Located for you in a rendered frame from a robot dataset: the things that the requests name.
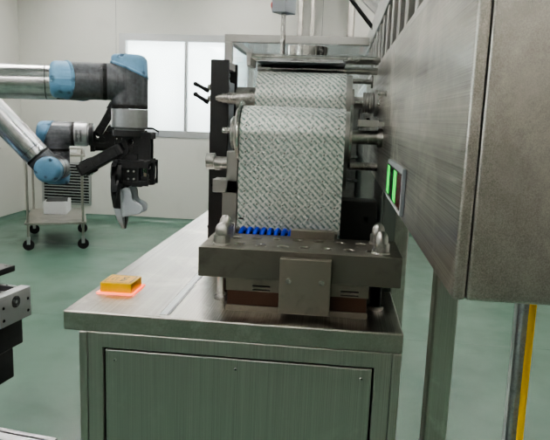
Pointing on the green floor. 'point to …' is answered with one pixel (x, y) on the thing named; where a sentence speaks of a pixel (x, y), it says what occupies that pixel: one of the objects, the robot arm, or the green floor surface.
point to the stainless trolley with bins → (55, 209)
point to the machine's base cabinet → (232, 390)
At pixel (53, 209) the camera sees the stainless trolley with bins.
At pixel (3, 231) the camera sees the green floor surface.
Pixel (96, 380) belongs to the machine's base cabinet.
